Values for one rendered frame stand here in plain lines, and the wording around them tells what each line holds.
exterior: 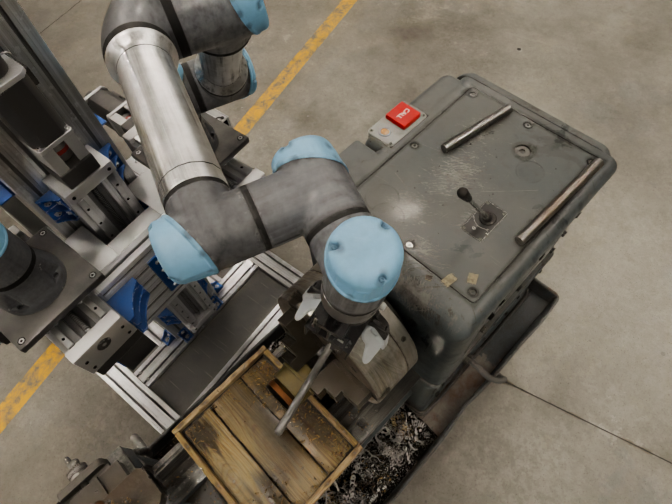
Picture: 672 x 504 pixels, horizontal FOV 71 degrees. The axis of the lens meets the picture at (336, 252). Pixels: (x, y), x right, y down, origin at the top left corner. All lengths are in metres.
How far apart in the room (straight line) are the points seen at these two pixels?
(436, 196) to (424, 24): 2.66
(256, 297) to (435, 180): 1.23
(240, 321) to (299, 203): 1.61
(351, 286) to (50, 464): 2.14
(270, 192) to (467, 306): 0.53
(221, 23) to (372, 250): 0.45
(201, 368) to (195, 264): 1.58
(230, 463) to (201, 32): 0.93
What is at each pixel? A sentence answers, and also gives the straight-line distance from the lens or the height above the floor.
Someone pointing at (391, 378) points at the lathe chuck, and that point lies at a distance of 0.98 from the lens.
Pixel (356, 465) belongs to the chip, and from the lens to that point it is 1.50.
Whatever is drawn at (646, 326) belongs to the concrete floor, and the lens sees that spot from 2.55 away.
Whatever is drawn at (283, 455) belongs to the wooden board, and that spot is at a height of 0.89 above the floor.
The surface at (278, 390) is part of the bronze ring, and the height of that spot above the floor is 1.12.
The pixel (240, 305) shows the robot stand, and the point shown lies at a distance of 2.10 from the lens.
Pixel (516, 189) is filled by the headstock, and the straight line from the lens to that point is 1.08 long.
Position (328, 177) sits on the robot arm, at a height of 1.70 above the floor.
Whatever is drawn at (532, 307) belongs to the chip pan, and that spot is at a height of 0.54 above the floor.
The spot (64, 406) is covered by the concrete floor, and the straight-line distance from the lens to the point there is 2.50.
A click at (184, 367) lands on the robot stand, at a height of 0.21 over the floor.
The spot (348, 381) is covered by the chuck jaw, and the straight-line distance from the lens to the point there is 1.00.
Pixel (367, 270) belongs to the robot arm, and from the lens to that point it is 0.43.
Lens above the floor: 2.08
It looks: 61 degrees down
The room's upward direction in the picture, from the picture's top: 6 degrees counter-clockwise
